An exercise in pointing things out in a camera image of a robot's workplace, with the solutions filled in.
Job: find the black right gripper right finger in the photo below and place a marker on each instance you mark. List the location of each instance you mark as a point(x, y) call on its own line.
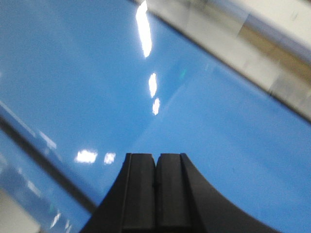
point(187, 203)

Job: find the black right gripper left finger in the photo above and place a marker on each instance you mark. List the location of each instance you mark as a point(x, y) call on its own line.
point(129, 206)

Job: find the blue door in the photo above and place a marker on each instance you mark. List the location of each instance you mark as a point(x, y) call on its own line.
point(84, 82)

